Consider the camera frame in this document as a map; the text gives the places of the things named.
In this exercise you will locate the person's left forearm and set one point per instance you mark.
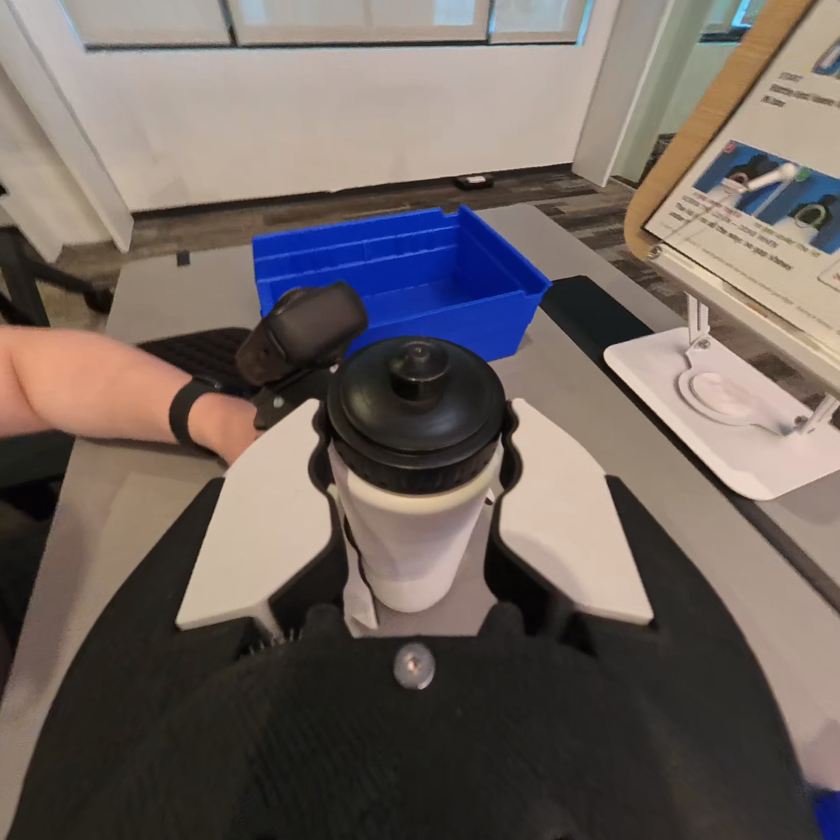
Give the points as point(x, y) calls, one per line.
point(85, 380)

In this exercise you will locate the black wrist band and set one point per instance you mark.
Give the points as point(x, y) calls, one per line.
point(180, 413)

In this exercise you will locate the person's left hand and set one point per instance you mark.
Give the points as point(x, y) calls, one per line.
point(229, 426)

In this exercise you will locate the white plastic bottle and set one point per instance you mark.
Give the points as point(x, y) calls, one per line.
point(420, 538)

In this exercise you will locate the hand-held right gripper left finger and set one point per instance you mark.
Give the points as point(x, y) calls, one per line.
point(256, 531)

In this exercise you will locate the black rectangular table pad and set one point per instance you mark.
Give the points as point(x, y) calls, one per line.
point(590, 305)

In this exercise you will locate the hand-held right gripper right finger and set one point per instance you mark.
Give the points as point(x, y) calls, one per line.
point(571, 531)

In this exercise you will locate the black bottle lid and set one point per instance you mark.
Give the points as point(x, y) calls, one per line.
point(413, 426)

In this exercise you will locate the instruction board on white stand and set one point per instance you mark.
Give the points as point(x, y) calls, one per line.
point(695, 131)

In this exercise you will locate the blue plastic bin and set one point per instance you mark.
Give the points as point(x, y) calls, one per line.
point(426, 275)
point(828, 817)

